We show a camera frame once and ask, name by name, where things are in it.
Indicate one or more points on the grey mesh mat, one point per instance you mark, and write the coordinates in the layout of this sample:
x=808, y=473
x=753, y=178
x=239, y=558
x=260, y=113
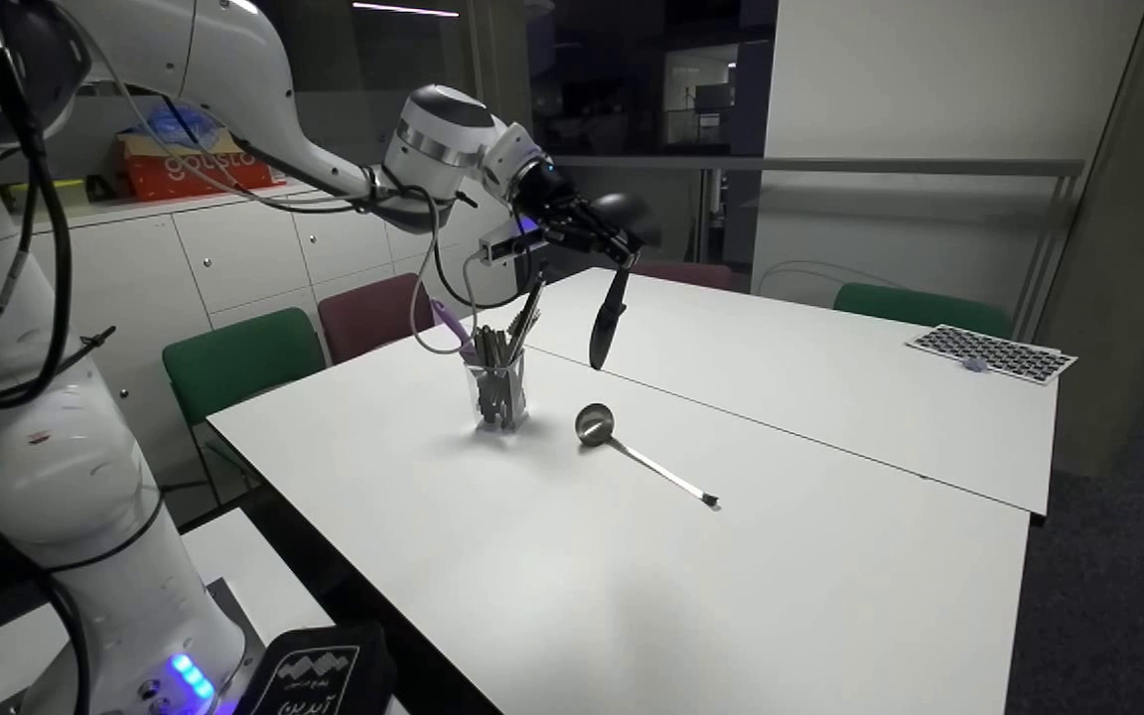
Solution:
x=990, y=355

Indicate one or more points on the black plastic ladle spoon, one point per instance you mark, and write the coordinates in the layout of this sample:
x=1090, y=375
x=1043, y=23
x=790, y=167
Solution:
x=606, y=325

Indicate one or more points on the clear glass cup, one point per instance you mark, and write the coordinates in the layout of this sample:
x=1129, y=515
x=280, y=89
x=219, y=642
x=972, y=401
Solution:
x=504, y=395

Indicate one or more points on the dark red chair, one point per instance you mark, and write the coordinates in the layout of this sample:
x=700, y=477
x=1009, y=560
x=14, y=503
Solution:
x=694, y=277
x=369, y=321

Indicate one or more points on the orange box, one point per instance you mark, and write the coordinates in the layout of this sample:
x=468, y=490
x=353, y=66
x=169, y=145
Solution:
x=190, y=172

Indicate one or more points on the silver metal spoon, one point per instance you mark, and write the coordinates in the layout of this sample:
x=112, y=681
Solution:
x=592, y=424

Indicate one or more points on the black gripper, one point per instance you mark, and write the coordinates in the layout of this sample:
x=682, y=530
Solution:
x=553, y=201

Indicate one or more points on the green chair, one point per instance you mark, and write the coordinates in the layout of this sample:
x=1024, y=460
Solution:
x=923, y=306
x=235, y=358

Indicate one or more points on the white storage cabinet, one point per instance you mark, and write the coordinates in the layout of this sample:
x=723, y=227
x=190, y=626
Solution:
x=202, y=270

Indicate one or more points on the black control box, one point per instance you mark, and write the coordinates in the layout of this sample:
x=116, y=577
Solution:
x=316, y=675

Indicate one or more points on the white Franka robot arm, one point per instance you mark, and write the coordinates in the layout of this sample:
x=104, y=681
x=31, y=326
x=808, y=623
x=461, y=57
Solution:
x=68, y=530

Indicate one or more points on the purple bristle brush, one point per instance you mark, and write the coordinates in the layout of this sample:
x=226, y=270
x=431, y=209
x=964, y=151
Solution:
x=457, y=334

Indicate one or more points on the black kitchen tongs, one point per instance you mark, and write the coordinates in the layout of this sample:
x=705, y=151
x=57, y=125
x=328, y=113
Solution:
x=525, y=325

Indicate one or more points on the grey metal handrail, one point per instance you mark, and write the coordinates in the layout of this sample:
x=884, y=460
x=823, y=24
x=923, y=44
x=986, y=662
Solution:
x=835, y=167

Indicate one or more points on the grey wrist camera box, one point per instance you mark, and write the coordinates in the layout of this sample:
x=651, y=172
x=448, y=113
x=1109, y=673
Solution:
x=520, y=147

